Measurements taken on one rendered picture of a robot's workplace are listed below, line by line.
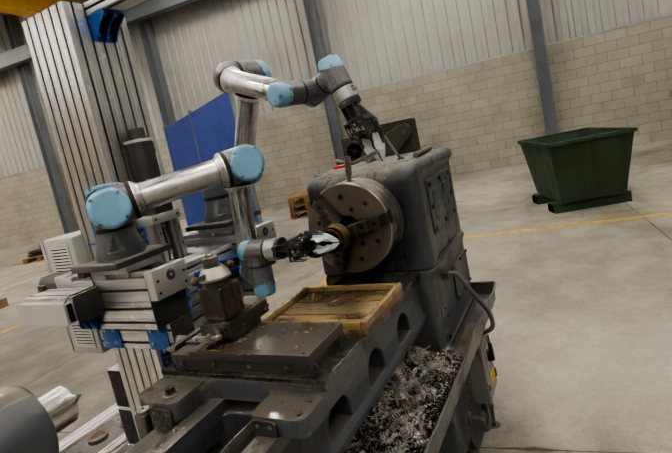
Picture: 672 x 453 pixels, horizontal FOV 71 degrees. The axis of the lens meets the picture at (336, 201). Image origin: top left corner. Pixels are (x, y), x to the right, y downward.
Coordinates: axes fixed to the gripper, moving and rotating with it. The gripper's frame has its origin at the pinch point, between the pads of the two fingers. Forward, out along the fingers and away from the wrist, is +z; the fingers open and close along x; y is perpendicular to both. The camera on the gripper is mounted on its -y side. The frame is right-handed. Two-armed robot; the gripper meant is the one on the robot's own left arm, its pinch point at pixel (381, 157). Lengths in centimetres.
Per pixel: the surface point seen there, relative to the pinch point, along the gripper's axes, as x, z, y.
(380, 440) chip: -26, 70, 34
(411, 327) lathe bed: -20, 55, -2
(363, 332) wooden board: -14, 40, 35
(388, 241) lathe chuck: -12.2, 25.1, -1.0
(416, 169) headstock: 1.6, 8.4, -19.5
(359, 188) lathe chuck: -12.5, 5.2, -1.0
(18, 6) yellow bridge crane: -883, -786, -617
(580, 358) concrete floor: -1, 136, -118
